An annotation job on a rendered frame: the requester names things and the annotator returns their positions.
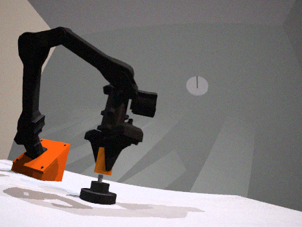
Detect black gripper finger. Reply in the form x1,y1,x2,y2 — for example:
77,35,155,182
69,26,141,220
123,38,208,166
89,139,104,163
104,137,131,171

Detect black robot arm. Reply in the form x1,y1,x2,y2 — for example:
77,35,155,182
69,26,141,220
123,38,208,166
14,27,157,160

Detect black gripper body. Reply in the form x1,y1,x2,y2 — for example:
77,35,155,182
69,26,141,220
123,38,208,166
84,105,143,143

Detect orange knob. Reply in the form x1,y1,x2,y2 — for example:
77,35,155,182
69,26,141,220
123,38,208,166
94,147,111,175

